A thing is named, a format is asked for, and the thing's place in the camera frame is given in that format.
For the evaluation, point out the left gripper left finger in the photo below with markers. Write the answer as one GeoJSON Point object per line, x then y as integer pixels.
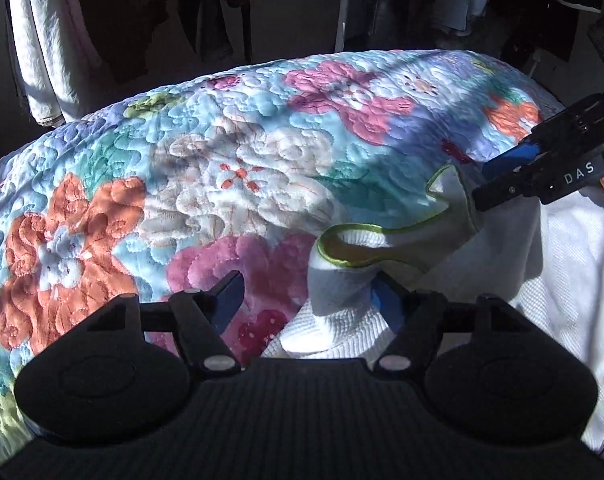
{"type": "Point", "coordinates": [196, 319]}

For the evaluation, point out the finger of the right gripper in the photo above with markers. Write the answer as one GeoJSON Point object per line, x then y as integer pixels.
{"type": "Point", "coordinates": [507, 192]}
{"type": "Point", "coordinates": [512, 157]}

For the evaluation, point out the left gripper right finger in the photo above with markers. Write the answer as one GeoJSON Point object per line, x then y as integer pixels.
{"type": "Point", "coordinates": [415, 320]}

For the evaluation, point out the white waffle-knit pajama top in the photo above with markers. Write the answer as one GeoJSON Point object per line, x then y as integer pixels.
{"type": "Point", "coordinates": [547, 261]}

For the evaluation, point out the floral quilted bedspread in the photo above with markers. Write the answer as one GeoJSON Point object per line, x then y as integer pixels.
{"type": "Point", "coordinates": [240, 170]}

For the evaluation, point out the hanging white towel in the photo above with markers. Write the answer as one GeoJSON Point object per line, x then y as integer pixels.
{"type": "Point", "coordinates": [55, 58]}

